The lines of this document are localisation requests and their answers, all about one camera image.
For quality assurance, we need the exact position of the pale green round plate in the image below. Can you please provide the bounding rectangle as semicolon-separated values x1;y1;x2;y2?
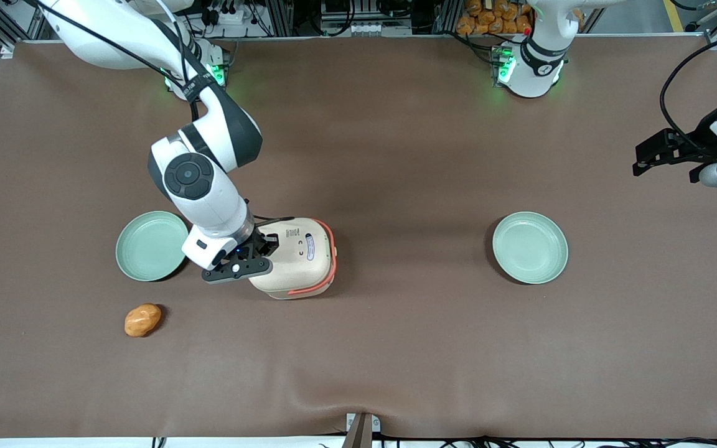
115;211;190;282
492;212;569;285

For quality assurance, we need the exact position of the white power strip with plugs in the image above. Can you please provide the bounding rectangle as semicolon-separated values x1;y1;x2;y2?
204;0;255;29

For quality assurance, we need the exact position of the brown table cover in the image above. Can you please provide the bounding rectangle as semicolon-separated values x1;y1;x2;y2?
0;34;717;439

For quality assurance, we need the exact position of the pile of orange bread rolls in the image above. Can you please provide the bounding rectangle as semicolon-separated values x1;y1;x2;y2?
456;0;537;36

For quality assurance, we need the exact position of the metal table clamp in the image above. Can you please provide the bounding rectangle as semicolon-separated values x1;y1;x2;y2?
345;412;382;448

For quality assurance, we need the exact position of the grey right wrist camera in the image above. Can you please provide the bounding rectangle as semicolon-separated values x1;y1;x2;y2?
201;257;273;284

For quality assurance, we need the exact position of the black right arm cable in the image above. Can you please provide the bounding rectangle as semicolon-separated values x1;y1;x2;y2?
38;0;210;122

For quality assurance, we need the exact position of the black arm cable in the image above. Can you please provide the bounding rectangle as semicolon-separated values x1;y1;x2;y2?
38;0;210;122
659;29;717;157

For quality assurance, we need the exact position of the cream toaster with orange trim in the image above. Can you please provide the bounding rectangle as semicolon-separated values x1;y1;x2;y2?
248;217;338;301

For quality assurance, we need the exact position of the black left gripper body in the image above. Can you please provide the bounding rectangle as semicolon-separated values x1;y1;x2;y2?
670;117;717;183

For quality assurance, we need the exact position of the orange-brown bread roll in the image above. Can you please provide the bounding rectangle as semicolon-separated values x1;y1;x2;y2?
124;303;162;338

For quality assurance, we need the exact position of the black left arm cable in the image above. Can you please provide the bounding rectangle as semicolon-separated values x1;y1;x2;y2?
659;29;717;157

